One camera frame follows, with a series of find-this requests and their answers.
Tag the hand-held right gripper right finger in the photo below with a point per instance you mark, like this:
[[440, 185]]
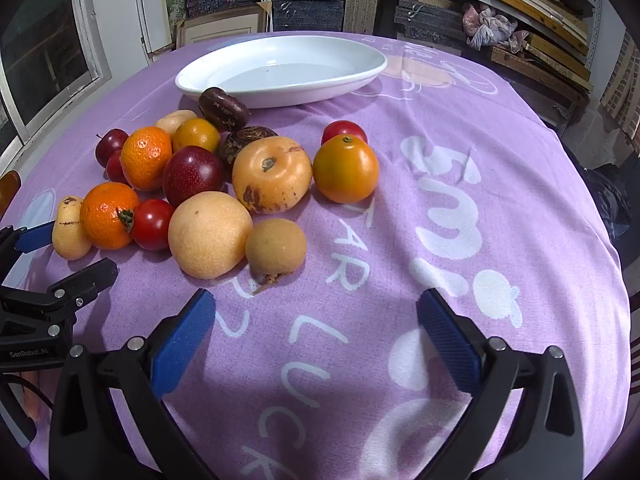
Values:
[[447, 340]]

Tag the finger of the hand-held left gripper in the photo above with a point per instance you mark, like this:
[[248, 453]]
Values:
[[90, 280], [35, 238]]

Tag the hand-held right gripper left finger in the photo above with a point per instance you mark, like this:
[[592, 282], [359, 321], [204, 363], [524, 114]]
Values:
[[182, 345]]

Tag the small yellow potato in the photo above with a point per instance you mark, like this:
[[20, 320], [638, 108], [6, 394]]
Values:
[[70, 232]]

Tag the orange mandarin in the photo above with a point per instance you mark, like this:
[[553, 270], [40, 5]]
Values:
[[146, 157], [105, 217]]

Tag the red tomato with green calyx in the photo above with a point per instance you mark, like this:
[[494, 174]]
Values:
[[152, 225]]

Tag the dark red cherry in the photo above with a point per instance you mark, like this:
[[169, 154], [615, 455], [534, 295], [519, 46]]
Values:
[[111, 144]]

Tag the small brown longan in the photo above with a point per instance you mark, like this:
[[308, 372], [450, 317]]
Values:
[[275, 247]]

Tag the large dark red plum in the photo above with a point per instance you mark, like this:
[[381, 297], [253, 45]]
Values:
[[192, 175]]

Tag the pale cream round fruit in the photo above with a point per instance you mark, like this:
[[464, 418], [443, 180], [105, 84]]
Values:
[[172, 121]]

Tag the large orange tomato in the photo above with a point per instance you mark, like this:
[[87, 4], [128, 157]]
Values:
[[345, 170]]

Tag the white oval plate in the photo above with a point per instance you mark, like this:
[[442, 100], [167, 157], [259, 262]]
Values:
[[300, 67]]

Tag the brown wooden chair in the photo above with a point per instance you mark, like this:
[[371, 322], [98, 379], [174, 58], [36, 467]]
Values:
[[9, 190]]

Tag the pale yellow round pear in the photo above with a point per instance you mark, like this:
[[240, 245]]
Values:
[[210, 235]]

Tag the purple printed tablecloth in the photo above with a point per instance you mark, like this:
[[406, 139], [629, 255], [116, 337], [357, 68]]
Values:
[[530, 200]]

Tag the small yellow tomato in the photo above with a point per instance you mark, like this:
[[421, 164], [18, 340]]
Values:
[[196, 134]]

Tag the yellow orange persimmon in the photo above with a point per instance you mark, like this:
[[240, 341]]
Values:
[[272, 175]]

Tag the dark brown chestnut lower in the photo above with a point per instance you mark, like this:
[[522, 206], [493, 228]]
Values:
[[240, 142]]

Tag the dark brown chestnut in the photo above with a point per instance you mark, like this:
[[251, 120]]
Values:
[[222, 107], [240, 142]]

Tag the white framed window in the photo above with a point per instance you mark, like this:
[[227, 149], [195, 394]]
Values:
[[40, 35]]

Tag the dark cloth pile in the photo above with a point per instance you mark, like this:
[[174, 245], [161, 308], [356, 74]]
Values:
[[607, 200]]

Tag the dark brown chestnut top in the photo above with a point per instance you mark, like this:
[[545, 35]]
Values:
[[222, 107]]

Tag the white leaning board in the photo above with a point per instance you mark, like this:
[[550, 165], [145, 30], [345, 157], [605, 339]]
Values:
[[152, 5]]

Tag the framed picture in cardboard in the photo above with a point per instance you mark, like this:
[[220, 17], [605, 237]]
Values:
[[220, 25]]

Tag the beige checkered curtain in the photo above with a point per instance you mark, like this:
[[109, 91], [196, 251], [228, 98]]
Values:
[[622, 90]]

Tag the plastic bag of cloth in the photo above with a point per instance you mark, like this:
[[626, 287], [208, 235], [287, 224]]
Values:
[[487, 25]]

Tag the dark boxes with ribbon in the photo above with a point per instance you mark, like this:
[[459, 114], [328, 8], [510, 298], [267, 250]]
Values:
[[425, 17]]

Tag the grey metal shelving unit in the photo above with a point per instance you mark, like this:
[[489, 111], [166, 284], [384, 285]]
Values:
[[265, 0]]

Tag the stack of yellow wooden frames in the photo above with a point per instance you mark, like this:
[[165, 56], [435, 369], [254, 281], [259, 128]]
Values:
[[550, 25]]

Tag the upright woven straw boxes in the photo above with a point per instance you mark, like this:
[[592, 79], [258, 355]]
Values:
[[360, 10]]

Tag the stack of dark grey boxes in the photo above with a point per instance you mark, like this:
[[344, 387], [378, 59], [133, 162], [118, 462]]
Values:
[[307, 10]]

